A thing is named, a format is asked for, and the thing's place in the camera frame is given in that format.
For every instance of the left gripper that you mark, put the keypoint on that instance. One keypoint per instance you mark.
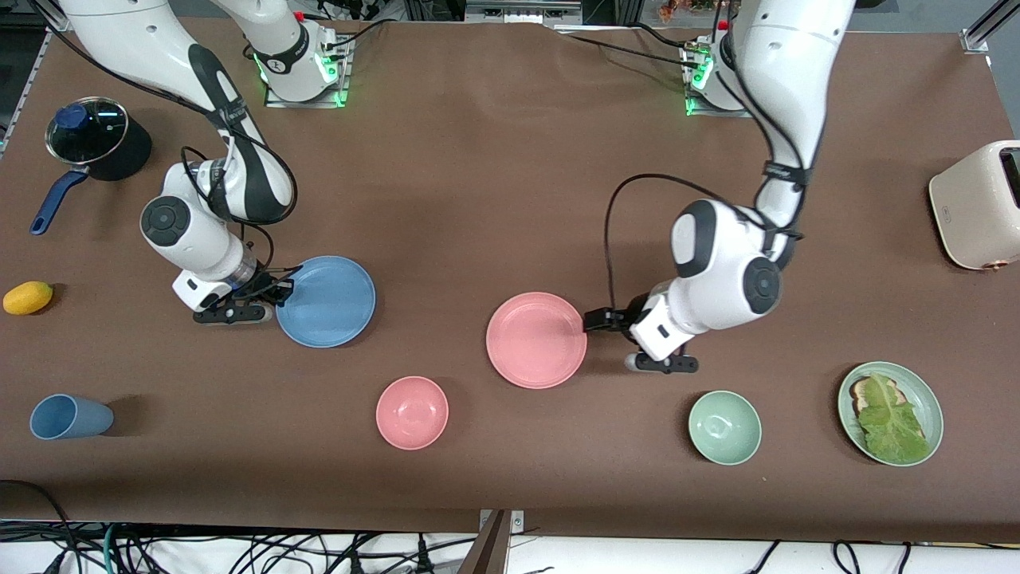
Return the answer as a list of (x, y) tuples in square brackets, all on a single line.
[(635, 308)]

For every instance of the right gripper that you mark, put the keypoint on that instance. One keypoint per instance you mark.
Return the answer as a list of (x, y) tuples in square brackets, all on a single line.
[(264, 285)]

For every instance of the blue plate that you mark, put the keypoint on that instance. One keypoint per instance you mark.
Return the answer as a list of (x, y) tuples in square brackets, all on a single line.
[(331, 303)]

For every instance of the pink plate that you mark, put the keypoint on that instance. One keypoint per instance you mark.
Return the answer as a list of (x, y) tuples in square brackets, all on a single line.
[(535, 341)]

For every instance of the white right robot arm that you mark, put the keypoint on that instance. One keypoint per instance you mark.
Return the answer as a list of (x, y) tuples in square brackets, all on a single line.
[(119, 40)]

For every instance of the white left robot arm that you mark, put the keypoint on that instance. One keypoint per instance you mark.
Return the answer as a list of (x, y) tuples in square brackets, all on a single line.
[(785, 56)]

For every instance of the green bowl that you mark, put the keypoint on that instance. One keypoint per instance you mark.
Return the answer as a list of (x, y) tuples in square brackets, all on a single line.
[(724, 427)]

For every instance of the pink bowl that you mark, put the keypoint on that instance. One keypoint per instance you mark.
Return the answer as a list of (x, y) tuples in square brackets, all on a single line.
[(412, 413)]

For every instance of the glass pot lid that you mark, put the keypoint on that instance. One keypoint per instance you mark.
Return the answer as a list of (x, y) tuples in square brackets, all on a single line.
[(92, 135)]

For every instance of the blue cup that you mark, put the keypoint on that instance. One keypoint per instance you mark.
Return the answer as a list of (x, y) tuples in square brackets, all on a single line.
[(72, 417)]

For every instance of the yellow lemon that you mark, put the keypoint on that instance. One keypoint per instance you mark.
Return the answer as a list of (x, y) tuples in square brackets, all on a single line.
[(28, 298)]

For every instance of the green plate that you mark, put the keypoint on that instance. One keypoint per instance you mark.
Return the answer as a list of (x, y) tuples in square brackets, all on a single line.
[(849, 422)]

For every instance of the toasted bread slice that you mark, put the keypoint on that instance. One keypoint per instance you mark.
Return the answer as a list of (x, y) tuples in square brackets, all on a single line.
[(861, 391)]

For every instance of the green lettuce leaf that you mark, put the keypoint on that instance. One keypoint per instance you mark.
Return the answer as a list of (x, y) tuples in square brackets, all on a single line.
[(892, 422)]

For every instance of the beige toaster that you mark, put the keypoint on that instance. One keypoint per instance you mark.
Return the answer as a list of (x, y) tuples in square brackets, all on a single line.
[(972, 215)]

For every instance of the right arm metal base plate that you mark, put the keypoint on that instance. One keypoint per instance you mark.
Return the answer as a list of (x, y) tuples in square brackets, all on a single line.
[(344, 84)]

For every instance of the metal table edge bracket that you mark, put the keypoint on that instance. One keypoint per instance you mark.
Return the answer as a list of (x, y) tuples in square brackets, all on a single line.
[(516, 522)]

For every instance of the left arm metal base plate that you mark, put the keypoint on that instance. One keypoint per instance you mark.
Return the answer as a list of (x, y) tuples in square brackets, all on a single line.
[(693, 108)]

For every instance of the dark camera post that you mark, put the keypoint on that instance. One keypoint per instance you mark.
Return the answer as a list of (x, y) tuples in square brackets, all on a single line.
[(488, 550)]

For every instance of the silver aluminium frame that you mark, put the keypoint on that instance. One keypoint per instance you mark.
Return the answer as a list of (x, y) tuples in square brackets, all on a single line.
[(522, 12)]

